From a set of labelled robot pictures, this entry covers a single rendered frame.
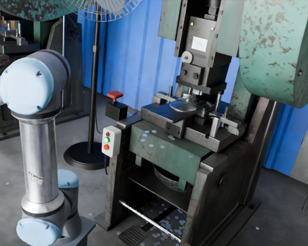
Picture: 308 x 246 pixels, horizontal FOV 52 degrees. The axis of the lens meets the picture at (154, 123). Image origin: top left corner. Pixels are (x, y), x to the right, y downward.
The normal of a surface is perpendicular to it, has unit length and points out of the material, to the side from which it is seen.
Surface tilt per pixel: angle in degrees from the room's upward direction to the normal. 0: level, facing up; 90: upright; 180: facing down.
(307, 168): 90
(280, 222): 0
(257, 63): 125
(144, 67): 90
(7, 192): 0
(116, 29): 90
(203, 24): 90
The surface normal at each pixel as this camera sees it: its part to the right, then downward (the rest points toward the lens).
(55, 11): 0.76, 0.36
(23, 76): -0.07, 0.29
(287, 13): -0.62, 0.41
